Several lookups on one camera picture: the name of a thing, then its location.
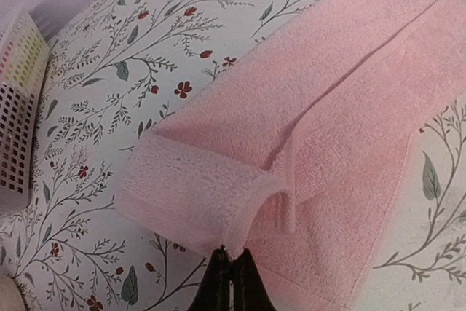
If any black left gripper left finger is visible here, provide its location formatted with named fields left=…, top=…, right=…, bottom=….
left=189, top=247, right=230, bottom=311

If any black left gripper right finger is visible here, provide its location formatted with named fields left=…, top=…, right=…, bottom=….
left=232, top=248, right=277, bottom=311

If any pink towel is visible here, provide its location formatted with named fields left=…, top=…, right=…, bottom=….
left=116, top=0, right=465, bottom=310

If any floral tablecloth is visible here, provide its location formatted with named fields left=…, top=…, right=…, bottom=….
left=1, top=0, right=465, bottom=310

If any white plastic basket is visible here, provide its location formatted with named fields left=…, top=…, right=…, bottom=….
left=1, top=2, right=50, bottom=217

